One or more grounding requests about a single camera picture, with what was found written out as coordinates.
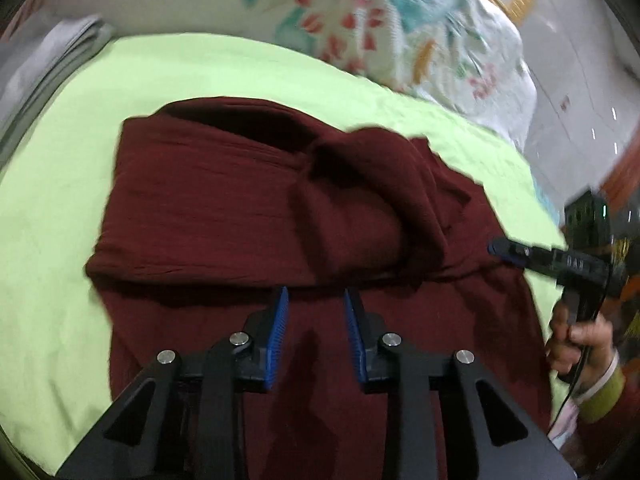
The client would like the light green bed sheet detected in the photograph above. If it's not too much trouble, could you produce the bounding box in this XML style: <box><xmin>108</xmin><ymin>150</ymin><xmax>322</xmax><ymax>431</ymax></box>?
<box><xmin>0</xmin><ymin>32</ymin><xmax>568</xmax><ymax>473</ymax></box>

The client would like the grey folded towel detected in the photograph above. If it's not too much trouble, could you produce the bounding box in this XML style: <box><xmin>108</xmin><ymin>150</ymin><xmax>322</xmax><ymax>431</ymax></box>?
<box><xmin>0</xmin><ymin>16</ymin><xmax>116</xmax><ymax>146</ymax></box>

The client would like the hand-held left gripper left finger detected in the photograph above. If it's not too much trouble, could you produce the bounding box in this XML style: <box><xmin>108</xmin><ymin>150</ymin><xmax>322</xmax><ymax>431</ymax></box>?
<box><xmin>55</xmin><ymin>286</ymin><xmax>291</xmax><ymax>480</ymax></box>

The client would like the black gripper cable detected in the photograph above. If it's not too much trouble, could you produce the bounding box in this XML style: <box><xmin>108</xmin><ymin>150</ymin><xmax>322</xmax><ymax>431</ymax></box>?
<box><xmin>546</xmin><ymin>255</ymin><xmax>617</xmax><ymax>436</ymax></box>

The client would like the white floral quilt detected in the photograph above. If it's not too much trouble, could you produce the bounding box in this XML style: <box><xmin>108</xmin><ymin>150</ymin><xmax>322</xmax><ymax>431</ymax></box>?
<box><xmin>40</xmin><ymin>0</ymin><xmax>538</xmax><ymax>153</ymax></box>

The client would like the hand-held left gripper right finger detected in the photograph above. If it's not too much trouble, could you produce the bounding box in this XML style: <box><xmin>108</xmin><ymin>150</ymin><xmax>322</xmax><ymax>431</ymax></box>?
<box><xmin>342</xmin><ymin>287</ymin><xmax>577</xmax><ymax>480</ymax></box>

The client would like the maroon knit sweater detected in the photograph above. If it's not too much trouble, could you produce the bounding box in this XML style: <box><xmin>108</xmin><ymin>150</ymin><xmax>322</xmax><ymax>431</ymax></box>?
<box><xmin>84</xmin><ymin>96</ymin><xmax>553</xmax><ymax>480</ymax></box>

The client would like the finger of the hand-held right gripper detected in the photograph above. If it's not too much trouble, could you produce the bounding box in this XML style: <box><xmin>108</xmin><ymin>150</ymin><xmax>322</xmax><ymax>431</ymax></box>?
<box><xmin>487</xmin><ymin>237</ymin><xmax>556</xmax><ymax>275</ymax></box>

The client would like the person's right hand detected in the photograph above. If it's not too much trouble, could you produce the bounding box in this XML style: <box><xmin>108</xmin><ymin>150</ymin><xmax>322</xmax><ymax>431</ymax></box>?
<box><xmin>545</xmin><ymin>304</ymin><xmax>620</xmax><ymax>386</ymax></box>

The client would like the person's right forearm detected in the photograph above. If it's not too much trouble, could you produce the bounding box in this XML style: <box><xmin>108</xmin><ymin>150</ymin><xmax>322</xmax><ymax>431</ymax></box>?
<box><xmin>572</xmin><ymin>350</ymin><xmax>632</xmax><ymax>466</ymax></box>

